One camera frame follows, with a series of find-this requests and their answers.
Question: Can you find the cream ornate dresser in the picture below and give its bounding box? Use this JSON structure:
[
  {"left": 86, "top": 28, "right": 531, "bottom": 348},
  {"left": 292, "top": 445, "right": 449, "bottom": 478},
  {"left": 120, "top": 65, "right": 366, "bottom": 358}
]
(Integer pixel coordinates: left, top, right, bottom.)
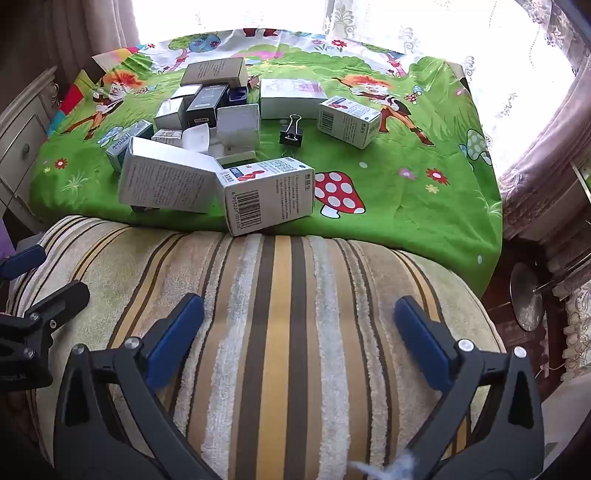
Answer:
[{"left": 0, "top": 65, "right": 58, "bottom": 232}]

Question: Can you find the white box saxophone print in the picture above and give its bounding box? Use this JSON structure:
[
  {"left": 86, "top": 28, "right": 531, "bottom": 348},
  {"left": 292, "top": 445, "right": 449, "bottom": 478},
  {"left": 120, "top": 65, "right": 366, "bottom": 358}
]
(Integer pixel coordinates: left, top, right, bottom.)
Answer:
[{"left": 217, "top": 104, "right": 262, "bottom": 151}]

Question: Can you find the white medicine box red print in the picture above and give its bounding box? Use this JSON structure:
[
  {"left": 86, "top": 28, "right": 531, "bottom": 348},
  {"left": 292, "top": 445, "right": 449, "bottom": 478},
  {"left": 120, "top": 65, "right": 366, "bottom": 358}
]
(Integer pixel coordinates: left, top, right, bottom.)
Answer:
[
  {"left": 317, "top": 96, "right": 382, "bottom": 150},
  {"left": 216, "top": 157, "right": 315, "bottom": 237}
]

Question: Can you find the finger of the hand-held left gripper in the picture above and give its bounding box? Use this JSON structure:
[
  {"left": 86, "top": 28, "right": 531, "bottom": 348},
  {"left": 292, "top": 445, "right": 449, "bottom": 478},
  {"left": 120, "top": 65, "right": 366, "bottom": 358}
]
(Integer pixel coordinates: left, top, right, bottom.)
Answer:
[
  {"left": 0, "top": 280, "right": 91, "bottom": 370},
  {"left": 0, "top": 244, "right": 47, "bottom": 281}
]

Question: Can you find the small white box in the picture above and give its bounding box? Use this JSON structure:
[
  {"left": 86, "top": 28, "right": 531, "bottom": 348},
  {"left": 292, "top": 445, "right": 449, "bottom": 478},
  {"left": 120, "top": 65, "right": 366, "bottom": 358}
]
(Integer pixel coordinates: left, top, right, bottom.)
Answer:
[{"left": 151, "top": 129, "right": 183, "bottom": 147}]

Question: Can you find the silver grey box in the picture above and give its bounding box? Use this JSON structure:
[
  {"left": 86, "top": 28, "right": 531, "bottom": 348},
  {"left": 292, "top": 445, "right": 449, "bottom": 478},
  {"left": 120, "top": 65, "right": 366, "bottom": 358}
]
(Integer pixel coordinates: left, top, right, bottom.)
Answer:
[{"left": 154, "top": 96, "right": 195, "bottom": 131}]

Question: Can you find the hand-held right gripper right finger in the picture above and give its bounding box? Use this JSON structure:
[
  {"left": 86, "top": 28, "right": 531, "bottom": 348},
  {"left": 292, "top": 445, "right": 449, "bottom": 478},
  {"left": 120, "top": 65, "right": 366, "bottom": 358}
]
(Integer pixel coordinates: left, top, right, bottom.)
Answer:
[{"left": 392, "top": 296, "right": 546, "bottom": 480}]

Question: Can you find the green cartoon printed blanket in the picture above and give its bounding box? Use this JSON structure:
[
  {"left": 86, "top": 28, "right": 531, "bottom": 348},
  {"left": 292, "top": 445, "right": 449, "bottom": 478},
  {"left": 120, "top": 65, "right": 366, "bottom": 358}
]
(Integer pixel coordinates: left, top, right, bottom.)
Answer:
[{"left": 30, "top": 28, "right": 504, "bottom": 298}]

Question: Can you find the white paper packet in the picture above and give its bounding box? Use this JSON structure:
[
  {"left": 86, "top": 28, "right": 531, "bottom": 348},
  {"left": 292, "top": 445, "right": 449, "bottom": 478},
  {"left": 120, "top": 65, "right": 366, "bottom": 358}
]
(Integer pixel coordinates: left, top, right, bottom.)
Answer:
[{"left": 181, "top": 127, "right": 212, "bottom": 153}]

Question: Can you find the tan cardboard box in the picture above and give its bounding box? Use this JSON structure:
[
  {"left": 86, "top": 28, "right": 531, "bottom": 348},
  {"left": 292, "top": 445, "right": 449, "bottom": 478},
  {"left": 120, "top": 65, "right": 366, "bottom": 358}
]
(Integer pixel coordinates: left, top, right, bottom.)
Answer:
[{"left": 180, "top": 58, "right": 249, "bottom": 88}]

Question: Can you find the large grey white text box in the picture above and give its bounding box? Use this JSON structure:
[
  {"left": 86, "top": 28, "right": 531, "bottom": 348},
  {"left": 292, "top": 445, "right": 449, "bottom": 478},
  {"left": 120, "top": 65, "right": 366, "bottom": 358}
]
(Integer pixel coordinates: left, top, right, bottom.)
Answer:
[{"left": 118, "top": 137, "right": 222, "bottom": 214}]

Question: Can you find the round metal stand base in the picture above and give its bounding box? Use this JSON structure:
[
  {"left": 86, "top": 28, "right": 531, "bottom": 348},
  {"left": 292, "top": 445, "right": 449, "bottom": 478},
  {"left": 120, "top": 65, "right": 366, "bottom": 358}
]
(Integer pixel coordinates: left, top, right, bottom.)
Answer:
[{"left": 510, "top": 262, "right": 548, "bottom": 332}]

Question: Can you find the pink floral curtain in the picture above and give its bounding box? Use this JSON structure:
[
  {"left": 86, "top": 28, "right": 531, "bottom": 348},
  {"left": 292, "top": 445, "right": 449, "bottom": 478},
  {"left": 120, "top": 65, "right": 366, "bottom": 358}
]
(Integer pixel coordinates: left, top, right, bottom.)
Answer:
[{"left": 501, "top": 69, "right": 591, "bottom": 241}]

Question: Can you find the green white box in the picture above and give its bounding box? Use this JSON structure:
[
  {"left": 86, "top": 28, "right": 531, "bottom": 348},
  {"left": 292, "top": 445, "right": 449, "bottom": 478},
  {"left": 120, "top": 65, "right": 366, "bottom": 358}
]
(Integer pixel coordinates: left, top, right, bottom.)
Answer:
[{"left": 105, "top": 120, "right": 154, "bottom": 172}]

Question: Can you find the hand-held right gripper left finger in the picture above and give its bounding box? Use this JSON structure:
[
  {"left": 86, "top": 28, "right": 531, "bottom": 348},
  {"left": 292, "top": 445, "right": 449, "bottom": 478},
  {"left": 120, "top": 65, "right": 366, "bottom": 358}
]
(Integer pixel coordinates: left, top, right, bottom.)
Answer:
[{"left": 53, "top": 293, "right": 218, "bottom": 480}]

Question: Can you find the black binder clip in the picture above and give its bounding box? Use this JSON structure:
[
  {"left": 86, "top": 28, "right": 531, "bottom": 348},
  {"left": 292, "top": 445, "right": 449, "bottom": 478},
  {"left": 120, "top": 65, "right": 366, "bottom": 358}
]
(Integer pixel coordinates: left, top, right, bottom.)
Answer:
[{"left": 279, "top": 114, "right": 303, "bottom": 148}]

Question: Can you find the black box with label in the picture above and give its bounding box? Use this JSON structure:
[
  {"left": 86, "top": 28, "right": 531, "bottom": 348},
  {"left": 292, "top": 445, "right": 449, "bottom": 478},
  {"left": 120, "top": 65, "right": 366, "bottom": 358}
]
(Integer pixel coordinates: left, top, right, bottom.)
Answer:
[{"left": 185, "top": 84, "right": 230, "bottom": 130}]

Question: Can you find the brown curtain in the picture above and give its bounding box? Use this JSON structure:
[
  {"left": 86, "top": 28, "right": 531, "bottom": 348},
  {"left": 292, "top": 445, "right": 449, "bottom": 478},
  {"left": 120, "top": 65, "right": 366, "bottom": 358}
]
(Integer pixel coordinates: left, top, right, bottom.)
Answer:
[{"left": 46, "top": 0, "right": 139, "bottom": 79}]

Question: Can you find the silver white box pink print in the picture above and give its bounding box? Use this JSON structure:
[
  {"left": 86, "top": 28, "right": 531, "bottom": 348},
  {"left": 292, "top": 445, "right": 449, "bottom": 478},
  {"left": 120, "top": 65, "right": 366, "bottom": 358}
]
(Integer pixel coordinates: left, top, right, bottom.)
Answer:
[{"left": 259, "top": 78, "right": 326, "bottom": 120}]

